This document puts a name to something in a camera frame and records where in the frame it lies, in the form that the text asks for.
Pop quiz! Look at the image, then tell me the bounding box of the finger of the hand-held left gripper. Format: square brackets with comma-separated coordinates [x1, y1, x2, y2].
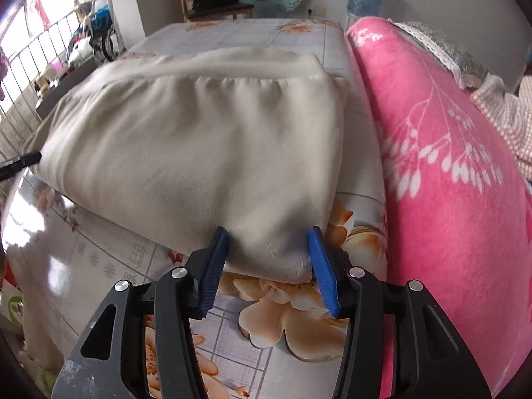
[0, 151, 43, 182]

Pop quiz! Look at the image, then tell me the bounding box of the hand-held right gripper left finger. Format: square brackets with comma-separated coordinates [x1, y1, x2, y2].
[52, 226, 231, 399]

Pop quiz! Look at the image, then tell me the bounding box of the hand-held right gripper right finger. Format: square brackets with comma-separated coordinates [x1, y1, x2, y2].
[307, 226, 491, 399]

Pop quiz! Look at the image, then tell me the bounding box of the cream zip jacket black trim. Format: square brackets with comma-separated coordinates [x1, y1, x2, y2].
[27, 47, 352, 283]

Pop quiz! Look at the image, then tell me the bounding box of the pile of bags and clothes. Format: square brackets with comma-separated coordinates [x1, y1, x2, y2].
[66, 2, 113, 65]

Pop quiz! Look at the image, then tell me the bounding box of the dark grey cabinet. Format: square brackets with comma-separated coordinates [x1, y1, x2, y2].
[37, 64, 109, 119]

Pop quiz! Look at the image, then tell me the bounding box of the metal balcony railing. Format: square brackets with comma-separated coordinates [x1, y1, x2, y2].
[0, 10, 90, 159]

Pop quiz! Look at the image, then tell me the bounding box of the hanging dark garment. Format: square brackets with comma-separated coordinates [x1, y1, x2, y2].
[0, 46, 11, 100]

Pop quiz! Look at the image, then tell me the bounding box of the floral printed bedsheet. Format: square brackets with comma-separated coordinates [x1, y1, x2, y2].
[2, 19, 389, 399]

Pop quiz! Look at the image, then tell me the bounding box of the pink floral fleece blanket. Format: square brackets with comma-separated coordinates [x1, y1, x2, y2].
[345, 17, 532, 397]

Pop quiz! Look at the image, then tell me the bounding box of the green white bag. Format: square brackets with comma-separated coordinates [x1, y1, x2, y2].
[0, 278, 26, 333]

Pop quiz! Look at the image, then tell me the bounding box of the bicycle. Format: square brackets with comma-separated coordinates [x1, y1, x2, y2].
[89, 25, 119, 62]

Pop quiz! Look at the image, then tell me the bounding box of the hanging red garment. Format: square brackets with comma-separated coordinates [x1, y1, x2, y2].
[25, 0, 53, 30]

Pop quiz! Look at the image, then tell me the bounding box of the pink checkered cloth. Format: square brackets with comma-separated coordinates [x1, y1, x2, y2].
[469, 74, 532, 179]

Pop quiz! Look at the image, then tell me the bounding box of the lace trimmed floral pillow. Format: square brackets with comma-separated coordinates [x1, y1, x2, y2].
[391, 21, 491, 90]

